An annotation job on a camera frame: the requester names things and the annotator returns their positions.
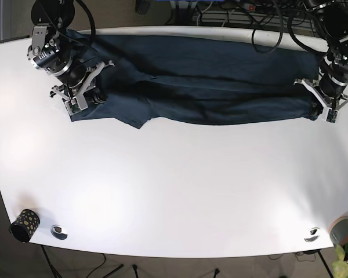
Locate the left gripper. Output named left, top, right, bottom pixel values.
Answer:
left=294, top=65, right=348, bottom=123

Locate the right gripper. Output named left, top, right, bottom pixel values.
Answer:
left=49, top=59, right=115, bottom=113

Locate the dark blue T-shirt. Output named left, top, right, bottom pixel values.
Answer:
left=59, top=29, right=327, bottom=129

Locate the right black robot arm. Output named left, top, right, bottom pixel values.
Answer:
left=27, top=1, right=114, bottom=115

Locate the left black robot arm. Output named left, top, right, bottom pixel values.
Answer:
left=194, top=1, right=348, bottom=125

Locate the grey tape roll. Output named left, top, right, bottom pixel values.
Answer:
left=328, top=216, right=348, bottom=247

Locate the black gold-dotted cup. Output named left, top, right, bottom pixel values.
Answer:
left=9, top=209, right=41, bottom=243

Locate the green potted plant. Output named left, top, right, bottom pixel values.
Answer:
left=332, top=242, right=348, bottom=278

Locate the right table cable grommet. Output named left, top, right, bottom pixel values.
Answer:
left=304, top=228, right=320, bottom=243

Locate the table cable grommet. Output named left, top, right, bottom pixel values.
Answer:
left=50, top=225, right=68, bottom=240
left=304, top=228, right=320, bottom=243

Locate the left table cable grommet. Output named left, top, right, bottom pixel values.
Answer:
left=50, top=225, right=68, bottom=240

